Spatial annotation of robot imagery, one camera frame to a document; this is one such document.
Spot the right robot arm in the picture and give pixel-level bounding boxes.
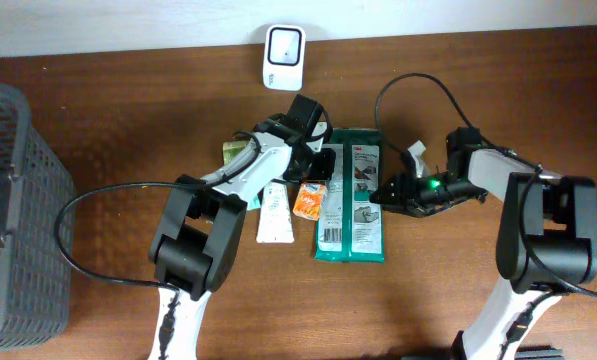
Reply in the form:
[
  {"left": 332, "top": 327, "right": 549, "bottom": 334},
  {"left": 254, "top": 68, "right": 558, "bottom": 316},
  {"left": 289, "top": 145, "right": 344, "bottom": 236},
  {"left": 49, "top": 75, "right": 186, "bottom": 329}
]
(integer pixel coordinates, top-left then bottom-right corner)
[{"left": 370, "top": 126, "right": 597, "bottom": 360}]

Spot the orange snack packet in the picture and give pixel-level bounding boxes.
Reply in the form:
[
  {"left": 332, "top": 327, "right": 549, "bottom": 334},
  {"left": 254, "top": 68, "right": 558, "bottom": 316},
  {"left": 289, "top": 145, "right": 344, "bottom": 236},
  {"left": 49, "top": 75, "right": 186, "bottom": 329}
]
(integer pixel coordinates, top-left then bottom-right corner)
[{"left": 293, "top": 183, "right": 327, "bottom": 221}]

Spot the green gloves package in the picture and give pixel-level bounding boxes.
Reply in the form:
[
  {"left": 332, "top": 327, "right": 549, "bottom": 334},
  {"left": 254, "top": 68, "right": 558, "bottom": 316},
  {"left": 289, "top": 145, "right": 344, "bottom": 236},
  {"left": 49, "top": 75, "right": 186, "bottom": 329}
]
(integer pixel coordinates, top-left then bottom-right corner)
[{"left": 314, "top": 129, "right": 385, "bottom": 263}]

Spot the grey plastic basket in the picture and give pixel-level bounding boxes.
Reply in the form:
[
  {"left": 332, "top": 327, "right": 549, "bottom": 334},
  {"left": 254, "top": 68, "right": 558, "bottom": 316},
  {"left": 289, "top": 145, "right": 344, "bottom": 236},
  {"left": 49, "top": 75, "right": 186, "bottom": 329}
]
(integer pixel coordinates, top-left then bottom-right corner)
[{"left": 0, "top": 84, "right": 75, "bottom": 352}]

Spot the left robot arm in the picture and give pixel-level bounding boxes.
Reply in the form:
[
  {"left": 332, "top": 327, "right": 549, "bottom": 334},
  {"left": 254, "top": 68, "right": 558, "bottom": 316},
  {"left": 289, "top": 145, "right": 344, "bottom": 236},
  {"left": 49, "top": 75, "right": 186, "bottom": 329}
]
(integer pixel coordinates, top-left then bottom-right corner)
[{"left": 148, "top": 95, "right": 334, "bottom": 359}]

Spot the teal wipes packet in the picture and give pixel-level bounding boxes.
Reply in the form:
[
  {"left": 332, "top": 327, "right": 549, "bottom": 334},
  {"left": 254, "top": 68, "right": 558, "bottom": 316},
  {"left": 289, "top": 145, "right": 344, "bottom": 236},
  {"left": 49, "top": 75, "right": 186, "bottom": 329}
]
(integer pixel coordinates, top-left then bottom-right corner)
[{"left": 247, "top": 195, "right": 261, "bottom": 211}]

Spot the white tube with tan cap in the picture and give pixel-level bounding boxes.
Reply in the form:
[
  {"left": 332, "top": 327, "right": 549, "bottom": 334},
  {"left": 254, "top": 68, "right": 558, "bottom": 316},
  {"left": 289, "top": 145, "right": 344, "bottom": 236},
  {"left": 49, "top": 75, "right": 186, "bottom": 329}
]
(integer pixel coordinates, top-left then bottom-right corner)
[{"left": 256, "top": 182, "right": 294, "bottom": 244}]

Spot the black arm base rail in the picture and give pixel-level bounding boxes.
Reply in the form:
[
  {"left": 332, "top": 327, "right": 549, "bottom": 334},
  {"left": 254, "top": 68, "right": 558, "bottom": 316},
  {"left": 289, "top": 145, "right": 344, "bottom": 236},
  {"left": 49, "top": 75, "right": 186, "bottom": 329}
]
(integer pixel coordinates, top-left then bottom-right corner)
[{"left": 402, "top": 344, "right": 565, "bottom": 360}]

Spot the green lidded jar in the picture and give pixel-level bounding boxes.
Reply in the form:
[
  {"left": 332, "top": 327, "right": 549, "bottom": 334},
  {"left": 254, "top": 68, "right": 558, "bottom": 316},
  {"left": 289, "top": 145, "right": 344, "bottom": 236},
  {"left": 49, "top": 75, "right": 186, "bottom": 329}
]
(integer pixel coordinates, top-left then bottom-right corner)
[{"left": 222, "top": 140, "right": 249, "bottom": 165}]

